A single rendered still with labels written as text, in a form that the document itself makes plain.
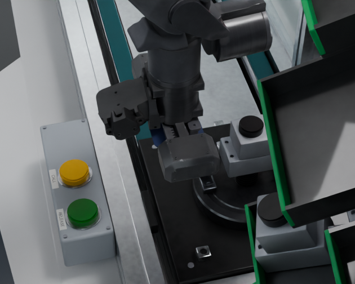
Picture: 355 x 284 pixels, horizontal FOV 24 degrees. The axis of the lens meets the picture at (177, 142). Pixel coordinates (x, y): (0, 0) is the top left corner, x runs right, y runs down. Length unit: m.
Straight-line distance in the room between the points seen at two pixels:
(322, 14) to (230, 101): 0.79
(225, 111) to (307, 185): 0.67
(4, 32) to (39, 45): 1.40
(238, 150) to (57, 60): 0.53
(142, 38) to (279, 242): 0.27
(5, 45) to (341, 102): 2.25
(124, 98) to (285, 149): 0.32
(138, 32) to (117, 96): 0.10
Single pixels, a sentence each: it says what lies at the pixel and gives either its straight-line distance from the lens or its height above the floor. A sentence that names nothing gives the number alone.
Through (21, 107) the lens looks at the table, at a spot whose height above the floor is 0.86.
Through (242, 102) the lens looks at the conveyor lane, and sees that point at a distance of 1.28.
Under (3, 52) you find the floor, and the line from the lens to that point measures 2.80.
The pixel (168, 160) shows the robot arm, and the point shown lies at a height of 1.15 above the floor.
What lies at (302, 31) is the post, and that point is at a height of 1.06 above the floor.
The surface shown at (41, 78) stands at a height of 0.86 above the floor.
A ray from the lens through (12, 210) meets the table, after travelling 1.23.
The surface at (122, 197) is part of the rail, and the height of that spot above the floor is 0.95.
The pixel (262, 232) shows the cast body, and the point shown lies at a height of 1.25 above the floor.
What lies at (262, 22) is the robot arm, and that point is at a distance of 0.88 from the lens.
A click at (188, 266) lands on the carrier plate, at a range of 1.01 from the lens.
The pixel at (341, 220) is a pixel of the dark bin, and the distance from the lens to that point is 0.75.
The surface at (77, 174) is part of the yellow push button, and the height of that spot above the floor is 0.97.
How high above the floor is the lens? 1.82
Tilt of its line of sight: 48 degrees down
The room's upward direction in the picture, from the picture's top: straight up
